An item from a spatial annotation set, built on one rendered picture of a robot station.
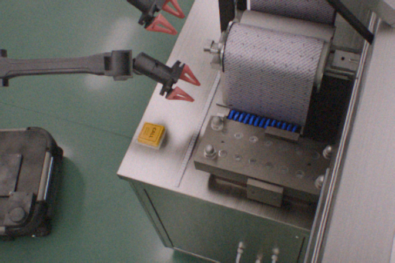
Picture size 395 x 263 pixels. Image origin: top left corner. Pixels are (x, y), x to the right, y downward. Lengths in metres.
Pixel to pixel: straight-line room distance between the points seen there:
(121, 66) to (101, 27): 1.77
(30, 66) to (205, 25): 0.68
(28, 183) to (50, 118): 0.55
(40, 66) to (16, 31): 1.89
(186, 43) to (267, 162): 0.62
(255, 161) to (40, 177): 1.30
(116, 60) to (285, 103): 0.49
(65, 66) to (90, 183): 1.25
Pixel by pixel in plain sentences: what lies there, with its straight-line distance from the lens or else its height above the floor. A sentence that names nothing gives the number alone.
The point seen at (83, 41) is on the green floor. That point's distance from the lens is 3.16.
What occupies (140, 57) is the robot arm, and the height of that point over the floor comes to 1.19.
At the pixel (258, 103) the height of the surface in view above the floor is 1.09.
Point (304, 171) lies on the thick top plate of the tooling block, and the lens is 1.41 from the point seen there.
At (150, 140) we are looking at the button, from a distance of 1.60.
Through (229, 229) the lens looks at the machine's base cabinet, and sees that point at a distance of 1.74.
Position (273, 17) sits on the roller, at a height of 1.23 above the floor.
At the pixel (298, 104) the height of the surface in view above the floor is 1.14.
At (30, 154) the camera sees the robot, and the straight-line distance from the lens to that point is 2.54.
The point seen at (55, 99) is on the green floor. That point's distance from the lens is 2.96.
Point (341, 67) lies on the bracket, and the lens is 1.28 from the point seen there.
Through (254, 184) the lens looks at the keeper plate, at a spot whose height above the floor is 1.02.
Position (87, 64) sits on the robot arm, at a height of 1.20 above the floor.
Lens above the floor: 2.31
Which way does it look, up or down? 61 degrees down
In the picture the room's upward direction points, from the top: 12 degrees counter-clockwise
